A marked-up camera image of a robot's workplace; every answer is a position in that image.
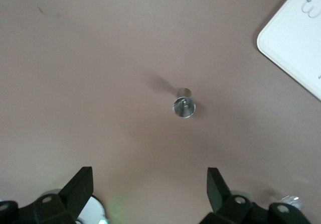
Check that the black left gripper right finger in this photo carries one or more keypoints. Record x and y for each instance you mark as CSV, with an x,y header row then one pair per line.
x,y
218,191

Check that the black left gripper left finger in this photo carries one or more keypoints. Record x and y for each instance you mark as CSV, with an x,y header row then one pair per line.
x,y
77,191

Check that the silver metal jigger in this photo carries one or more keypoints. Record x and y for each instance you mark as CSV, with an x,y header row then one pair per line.
x,y
184,107

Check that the cream tray with rabbit print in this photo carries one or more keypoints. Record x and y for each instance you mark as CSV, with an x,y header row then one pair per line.
x,y
291,40

